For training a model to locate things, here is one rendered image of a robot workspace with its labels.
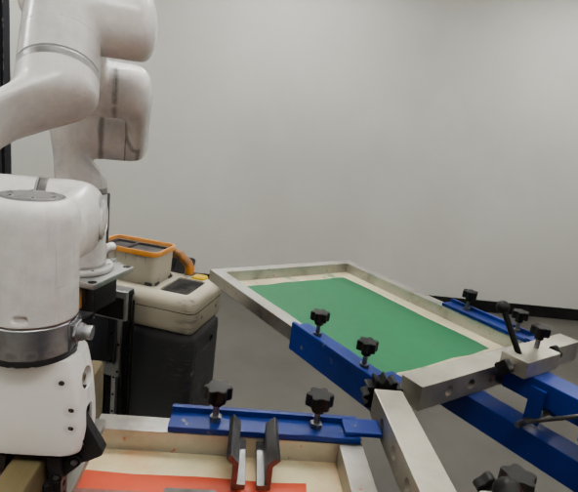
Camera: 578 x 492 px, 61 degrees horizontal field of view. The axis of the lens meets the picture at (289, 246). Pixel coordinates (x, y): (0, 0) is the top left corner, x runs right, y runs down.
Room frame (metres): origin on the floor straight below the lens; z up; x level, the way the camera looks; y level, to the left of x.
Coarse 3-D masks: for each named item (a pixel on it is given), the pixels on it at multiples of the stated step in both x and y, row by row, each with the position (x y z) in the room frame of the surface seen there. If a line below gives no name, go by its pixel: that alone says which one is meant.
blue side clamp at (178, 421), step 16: (176, 416) 0.68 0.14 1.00; (192, 416) 0.69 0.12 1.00; (208, 416) 0.69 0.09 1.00; (224, 416) 0.70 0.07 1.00; (240, 416) 0.70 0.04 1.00; (256, 416) 0.71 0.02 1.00; (272, 416) 0.71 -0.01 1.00; (288, 416) 0.71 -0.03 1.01; (304, 416) 0.71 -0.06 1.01; (320, 416) 0.72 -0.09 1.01; (336, 416) 0.72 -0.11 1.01; (352, 416) 0.73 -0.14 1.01; (192, 432) 0.66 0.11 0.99; (208, 432) 0.66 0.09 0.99; (224, 432) 0.66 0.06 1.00; (240, 432) 0.66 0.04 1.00; (256, 432) 0.67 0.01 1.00; (288, 432) 0.68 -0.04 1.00; (304, 432) 0.68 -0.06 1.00; (320, 432) 0.69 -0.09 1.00; (336, 432) 0.69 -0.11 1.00
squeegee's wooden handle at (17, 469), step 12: (96, 360) 0.57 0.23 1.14; (96, 372) 0.55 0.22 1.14; (96, 384) 0.54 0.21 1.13; (96, 396) 0.54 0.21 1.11; (96, 408) 0.54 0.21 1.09; (24, 456) 0.39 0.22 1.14; (36, 456) 0.39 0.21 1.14; (12, 468) 0.37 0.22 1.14; (24, 468) 0.37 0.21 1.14; (36, 468) 0.38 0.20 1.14; (0, 480) 0.35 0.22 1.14; (12, 480) 0.36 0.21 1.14; (24, 480) 0.36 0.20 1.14; (36, 480) 0.37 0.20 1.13
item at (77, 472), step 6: (96, 420) 0.54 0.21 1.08; (102, 420) 0.54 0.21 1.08; (96, 426) 0.53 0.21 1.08; (102, 426) 0.53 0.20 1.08; (102, 432) 0.53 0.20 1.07; (84, 462) 0.47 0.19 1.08; (78, 468) 0.46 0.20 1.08; (84, 468) 0.46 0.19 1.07; (66, 474) 0.44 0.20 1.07; (72, 474) 0.45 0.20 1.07; (78, 474) 0.45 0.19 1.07; (66, 480) 0.44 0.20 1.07; (72, 480) 0.44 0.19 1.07; (78, 480) 0.44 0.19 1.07; (66, 486) 0.43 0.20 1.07; (72, 486) 0.43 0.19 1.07
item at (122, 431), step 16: (112, 416) 0.68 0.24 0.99; (128, 416) 0.68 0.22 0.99; (112, 432) 0.65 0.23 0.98; (128, 432) 0.65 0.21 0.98; (144, 432) 0.65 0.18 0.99; (160, 432) 0.65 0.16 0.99; (176, 432) 0.66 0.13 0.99; (112, 448) 0.65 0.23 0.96; (128, 448) 0.65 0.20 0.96; (144, 448) 0.65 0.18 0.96; (160, 448) 0.65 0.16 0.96; (176, 448) 0.66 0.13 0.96; (192, 448) 0.66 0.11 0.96; (208, 448) 0.66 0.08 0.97; (224, 448) 0.66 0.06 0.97; (288, 448) 0.67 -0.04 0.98; (304, 448) 0.67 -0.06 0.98; (320, 448) 0.68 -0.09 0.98; (336, 448) 0.68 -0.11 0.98; (352, 448) 0.67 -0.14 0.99; (336, 464) 0.68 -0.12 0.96; (352, 464) 0.63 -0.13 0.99; (352, 480) 0.60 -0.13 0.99; (368, 480) 0.60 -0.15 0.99
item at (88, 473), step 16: (80, 480) 0.57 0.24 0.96; (96, 480) 0.58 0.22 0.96; (112, 480) 0.58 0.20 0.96; (128, 480) 0.59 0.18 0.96; (144, 480) 0.59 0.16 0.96; (160, 480) 0.59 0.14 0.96; (176, 480) 0.60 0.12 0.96; (192, 480) 0.60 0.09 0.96; (208, 480) 0.61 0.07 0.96; (224, 480) 0.61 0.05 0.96
